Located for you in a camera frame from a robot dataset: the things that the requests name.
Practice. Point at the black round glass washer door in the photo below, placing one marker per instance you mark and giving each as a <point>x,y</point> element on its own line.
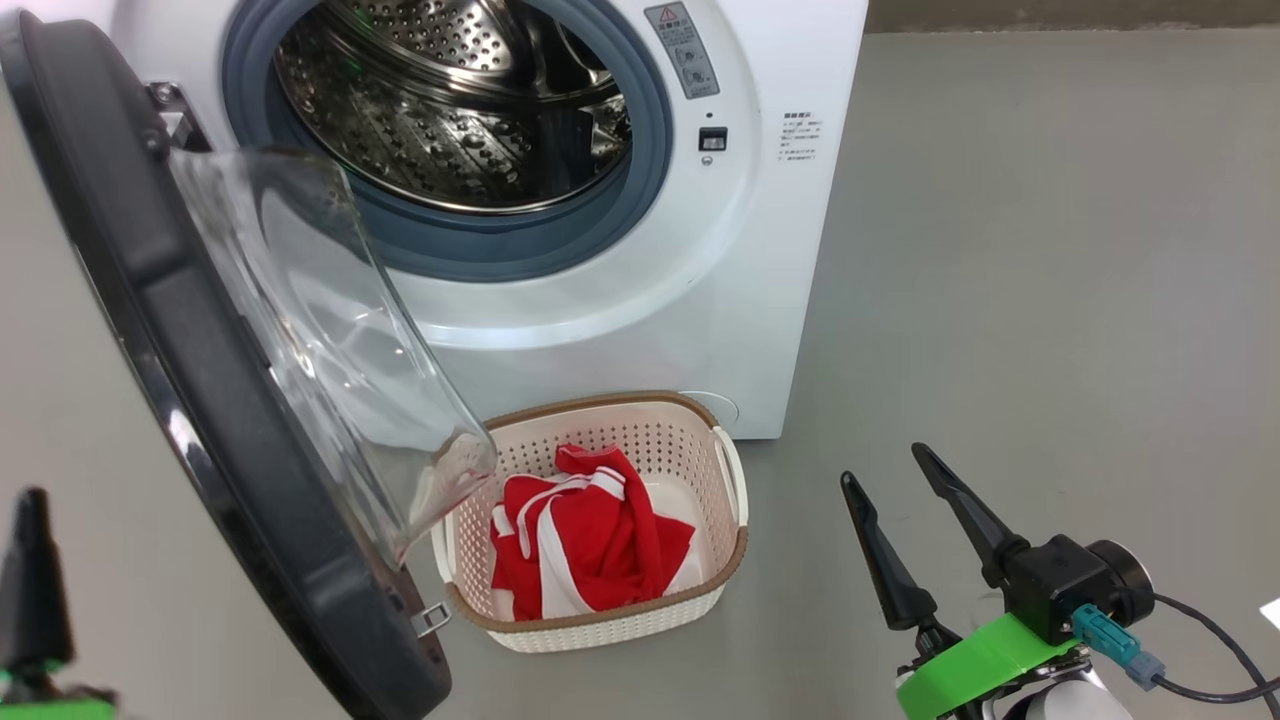
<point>200,380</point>

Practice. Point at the black door lock socket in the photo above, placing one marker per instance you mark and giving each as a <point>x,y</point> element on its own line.
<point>712,139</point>

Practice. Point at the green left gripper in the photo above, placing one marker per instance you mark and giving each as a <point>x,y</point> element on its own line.
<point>50,705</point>

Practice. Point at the grey warning sticker with triangle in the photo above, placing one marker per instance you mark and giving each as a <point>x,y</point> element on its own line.
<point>685,50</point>

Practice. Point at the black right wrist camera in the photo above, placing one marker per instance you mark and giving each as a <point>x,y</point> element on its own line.
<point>1060,585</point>

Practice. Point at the stainless steel washing machine drum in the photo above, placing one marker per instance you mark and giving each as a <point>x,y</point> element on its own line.
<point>420,130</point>

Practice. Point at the white front-load washing machine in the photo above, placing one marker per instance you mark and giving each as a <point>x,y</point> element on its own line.
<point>760,300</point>

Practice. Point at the metal door hinge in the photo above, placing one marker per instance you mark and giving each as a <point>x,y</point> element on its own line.
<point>175,110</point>

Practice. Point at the cream basket with brown rim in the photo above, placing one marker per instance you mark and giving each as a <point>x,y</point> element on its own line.
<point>640,440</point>

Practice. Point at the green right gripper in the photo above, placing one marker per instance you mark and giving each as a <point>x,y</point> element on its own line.
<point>970,665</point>

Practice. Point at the red and white garment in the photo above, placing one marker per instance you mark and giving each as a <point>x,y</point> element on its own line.
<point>600,540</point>

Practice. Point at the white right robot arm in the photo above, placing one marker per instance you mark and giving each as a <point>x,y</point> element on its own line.
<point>1070,702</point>

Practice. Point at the printed text notice sticker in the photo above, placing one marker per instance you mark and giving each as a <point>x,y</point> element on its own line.
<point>800,137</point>

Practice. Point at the round drain filter cover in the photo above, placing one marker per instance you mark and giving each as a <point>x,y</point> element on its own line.
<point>722,405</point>

